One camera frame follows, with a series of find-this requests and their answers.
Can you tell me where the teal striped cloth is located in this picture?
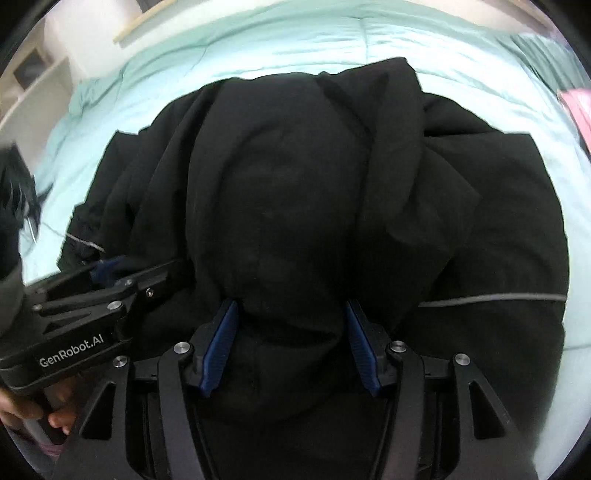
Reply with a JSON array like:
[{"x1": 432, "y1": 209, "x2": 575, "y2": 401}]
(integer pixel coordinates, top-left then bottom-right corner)
[{"x1": 508, "y1": 31, "x2": 585, "y2": 93}]

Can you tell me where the white shelf unit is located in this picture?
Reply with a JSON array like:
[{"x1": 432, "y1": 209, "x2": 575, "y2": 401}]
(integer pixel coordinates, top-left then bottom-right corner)
[{"x1": 0, "y1": 28, "x2": 75, "y2": 136}]

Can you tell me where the pink pillow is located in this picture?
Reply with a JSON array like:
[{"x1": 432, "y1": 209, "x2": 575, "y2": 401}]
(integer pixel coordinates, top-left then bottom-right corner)
[{"x1": 556, "y1": 88, "x2": 591, "y2": 163}]

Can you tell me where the beige window sill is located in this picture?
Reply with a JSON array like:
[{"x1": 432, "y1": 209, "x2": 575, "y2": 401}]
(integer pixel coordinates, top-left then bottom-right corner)
[{"x1": 113, "y1": 0, "x2": 186, "y2": 47}]

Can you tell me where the black hooded jacket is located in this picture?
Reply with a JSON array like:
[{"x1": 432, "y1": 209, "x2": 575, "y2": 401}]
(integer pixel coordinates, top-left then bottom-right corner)
[{"x1": 58, "y1": 56, "x2": 570, "y2": 464}]

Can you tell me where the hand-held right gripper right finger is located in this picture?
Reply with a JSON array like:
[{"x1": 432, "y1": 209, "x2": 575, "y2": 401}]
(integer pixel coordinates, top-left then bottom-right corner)
[{"x1": 344, "y1": 298, "x2": 539, "y2": 480}]

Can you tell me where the teal quilt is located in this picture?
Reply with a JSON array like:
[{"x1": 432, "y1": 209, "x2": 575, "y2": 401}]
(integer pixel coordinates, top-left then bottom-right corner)
[{"x1": 21, "y1": 0, "x2": 591, "y2": 333}]

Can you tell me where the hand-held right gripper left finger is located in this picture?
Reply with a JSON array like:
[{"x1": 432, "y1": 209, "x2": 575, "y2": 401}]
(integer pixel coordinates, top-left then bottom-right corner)
[{"x1": 53, "y1": 298, "x2": 241, "y2": 480}]

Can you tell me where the black box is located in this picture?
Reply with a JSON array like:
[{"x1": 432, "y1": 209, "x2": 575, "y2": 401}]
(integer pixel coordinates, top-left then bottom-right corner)
[{"x1": 13, "y1": 52, "x2": 45, "y2": 86}]

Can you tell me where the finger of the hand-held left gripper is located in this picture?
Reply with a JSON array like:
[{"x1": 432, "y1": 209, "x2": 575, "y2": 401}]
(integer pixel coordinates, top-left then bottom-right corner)
[
  {"x1": 25, "y1": 255, "x2": 184, "y2": 302},
  {"x1": 31, "y1": 272, "x2": 171, "y2": 340}
]

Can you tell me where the person's left hand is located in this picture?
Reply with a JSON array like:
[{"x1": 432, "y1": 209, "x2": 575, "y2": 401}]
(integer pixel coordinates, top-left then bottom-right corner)
[{"x1": 0, "y1": 376, "x2": 80, "y2": 437}]

